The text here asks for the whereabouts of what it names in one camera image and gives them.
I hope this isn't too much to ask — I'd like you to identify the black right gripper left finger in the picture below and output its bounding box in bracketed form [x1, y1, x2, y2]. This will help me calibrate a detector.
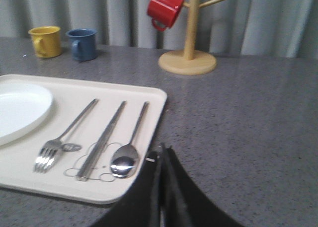
[93, 151, 162, 227]

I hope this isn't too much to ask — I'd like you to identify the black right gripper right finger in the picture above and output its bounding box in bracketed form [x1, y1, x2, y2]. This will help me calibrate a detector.
[160, 143, 242, 227]

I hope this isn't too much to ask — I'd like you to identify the silver metal spoon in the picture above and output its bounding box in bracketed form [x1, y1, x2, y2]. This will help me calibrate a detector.
[110, 101, 149, 178]

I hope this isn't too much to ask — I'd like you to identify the silver metal chopstick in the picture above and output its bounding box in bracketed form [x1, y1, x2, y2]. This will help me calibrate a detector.
[77, 123, 115, 181]
[76, 101, 127, 181]

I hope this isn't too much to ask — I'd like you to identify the silver metal fork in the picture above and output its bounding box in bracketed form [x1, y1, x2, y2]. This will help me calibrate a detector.
[33, 98, 99, 173]

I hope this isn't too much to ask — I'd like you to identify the white round plate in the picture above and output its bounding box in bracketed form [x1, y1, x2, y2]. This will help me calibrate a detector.
[0, 83, 53, 145]

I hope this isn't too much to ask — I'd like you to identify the cream rabbit serving tray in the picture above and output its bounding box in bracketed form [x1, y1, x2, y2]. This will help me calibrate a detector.
[0, 75, 167, 204]

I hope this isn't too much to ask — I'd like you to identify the wooden mug tree stand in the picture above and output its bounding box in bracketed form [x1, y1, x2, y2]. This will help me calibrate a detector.
[158, 0, 225, 76]

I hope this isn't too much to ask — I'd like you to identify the blue enamel mug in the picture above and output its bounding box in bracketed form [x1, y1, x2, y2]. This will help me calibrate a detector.
[66, 28, 97, 62]

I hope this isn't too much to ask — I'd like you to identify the yellow enamel mug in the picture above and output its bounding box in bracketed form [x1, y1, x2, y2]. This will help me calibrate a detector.
[28, 26, 62, 58]

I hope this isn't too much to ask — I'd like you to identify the red enamel mug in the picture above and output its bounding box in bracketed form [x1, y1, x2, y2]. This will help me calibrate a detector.
[147, 0, 184, 32]

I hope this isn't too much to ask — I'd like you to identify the grey curtain backdrop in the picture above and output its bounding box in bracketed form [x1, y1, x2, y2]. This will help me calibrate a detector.
[0, 0, 318, 59]

